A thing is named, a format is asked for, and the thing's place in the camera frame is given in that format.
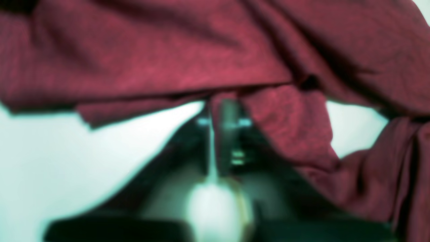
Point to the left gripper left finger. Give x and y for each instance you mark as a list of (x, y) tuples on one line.
[(152, 206)]

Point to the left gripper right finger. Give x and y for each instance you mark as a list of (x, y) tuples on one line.
[(285, 207)]

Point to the dark red t-shirt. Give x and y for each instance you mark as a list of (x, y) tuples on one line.
[(340, 88)]

